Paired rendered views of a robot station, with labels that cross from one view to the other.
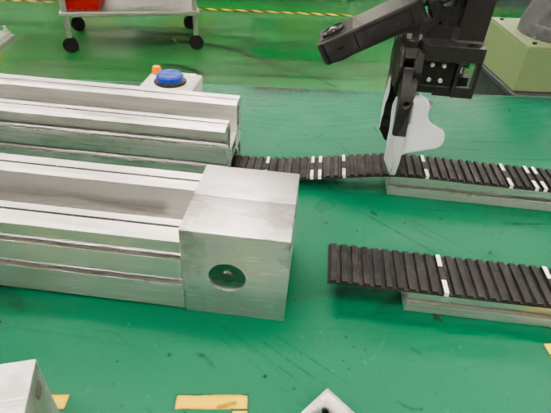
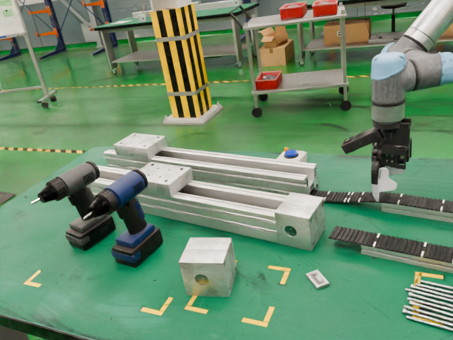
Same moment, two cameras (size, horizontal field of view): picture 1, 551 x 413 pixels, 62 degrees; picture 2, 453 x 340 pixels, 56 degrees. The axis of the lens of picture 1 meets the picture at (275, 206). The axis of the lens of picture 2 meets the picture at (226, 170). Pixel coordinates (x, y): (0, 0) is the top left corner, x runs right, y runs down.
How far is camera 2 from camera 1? 69 cm
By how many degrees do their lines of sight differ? 29
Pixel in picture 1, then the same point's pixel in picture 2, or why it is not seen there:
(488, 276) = (396, 243)
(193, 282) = (280, 232)
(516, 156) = not seen: outside the picture
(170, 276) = (272, 229)
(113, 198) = (257, 203)
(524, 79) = not seen: outside the picture
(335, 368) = (324, 266)
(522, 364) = (400, 276)
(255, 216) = (300, 210)
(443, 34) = (390, 142)
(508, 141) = not seen: outside the picture
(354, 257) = (342, 231)
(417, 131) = (384, 182)
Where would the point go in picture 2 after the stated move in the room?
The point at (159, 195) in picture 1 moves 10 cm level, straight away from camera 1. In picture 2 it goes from (273, 202) to (275, 183)
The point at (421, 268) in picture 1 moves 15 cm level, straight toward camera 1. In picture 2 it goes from (368, 237) to (326, 270)
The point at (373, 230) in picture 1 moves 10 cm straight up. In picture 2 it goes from (365, 225) to (365, 191)
